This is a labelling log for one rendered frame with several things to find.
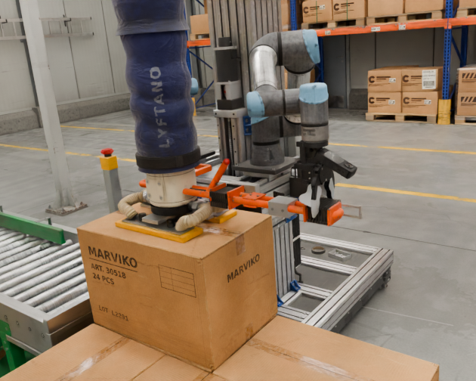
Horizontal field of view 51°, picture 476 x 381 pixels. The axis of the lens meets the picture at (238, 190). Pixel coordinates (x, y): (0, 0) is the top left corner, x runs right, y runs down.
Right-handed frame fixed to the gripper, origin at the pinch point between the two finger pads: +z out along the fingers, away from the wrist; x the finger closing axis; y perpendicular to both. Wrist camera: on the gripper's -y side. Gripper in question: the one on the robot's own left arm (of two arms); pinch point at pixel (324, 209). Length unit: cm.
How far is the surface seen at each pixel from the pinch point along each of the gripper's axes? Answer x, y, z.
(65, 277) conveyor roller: 3, 138, 53
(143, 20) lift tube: 10, 54, -56
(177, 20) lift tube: 0, 49, -56
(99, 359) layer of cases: 36, 69, 53
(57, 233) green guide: -19, 175, 46
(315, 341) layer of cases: -11, 11, 53
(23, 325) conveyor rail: 37, 118, 54
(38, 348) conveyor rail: 37, 110, 63
